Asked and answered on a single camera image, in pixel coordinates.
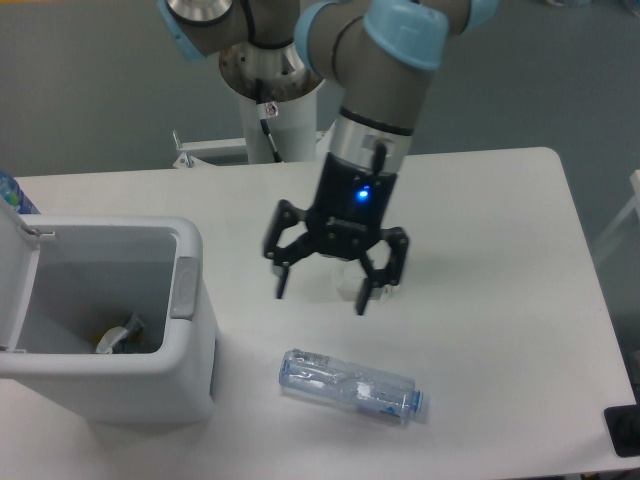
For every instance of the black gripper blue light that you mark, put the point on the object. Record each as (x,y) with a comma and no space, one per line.
(350,210)

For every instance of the white push-button trash can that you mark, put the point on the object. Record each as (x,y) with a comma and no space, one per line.
(66,280)

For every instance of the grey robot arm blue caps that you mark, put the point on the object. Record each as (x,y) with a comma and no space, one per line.
(383,54)

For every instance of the trash inside the can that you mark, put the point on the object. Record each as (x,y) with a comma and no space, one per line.
(124,338)

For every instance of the crushed clear plastic bottle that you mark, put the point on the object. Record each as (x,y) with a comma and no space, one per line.
(329,381)

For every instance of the blue labelled bottle at edge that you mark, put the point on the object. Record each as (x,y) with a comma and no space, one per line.
(12,193)

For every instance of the black device at table corner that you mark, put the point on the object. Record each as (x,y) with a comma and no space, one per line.
(623,426)

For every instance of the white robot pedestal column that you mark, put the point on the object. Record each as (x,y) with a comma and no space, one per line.
(277,99)

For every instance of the white pedestal base frame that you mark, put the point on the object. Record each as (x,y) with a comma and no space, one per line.
(226,152)

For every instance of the white frame at right edge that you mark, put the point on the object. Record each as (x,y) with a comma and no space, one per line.
(619,228)

